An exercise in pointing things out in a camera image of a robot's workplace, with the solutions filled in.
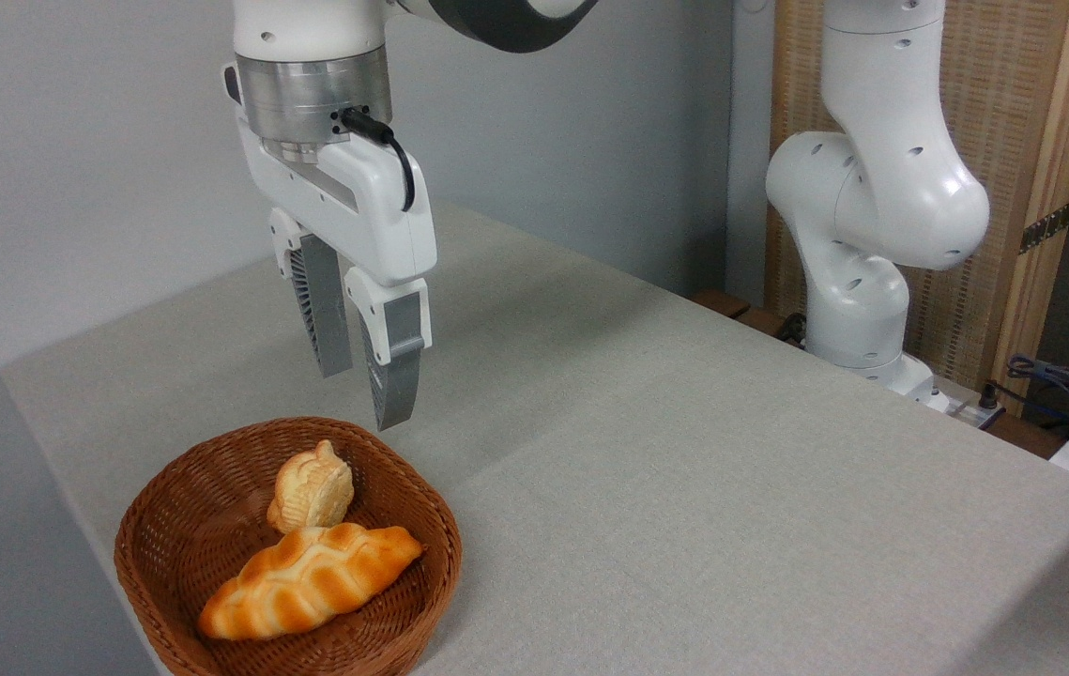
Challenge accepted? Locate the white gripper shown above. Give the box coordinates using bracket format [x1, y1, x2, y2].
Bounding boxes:
[235, 103, 438, 432]

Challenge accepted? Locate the fish-shaped bread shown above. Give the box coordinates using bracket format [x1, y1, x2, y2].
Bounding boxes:
[267, 439, 355, 534]

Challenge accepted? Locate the long twisted bread loaf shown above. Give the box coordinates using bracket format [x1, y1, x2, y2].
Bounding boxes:
[197, 523, 425, 642]

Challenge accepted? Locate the brown wicker basket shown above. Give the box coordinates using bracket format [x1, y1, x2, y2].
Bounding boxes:
[114, 417, 463, 676]

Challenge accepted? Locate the grey tablecloth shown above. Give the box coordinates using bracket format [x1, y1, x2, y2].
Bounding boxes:
[0, 199, 1069, 676]

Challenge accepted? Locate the wooden rattan folding screen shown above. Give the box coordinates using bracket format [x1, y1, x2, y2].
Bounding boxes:
[764, 0, 1069, 419]

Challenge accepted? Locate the metal screen hinge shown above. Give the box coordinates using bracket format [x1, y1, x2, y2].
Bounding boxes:
[1019, 200, 1069, 254]

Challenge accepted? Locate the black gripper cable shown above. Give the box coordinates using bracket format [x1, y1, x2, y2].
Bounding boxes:
[332, 106, 417, 213]

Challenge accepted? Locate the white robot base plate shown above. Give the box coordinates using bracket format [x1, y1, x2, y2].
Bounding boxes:
[909, 374, 1006, 430]

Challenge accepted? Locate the bundle of dark cables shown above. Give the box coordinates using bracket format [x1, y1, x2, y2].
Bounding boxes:
[980, 354, 1069, 435]

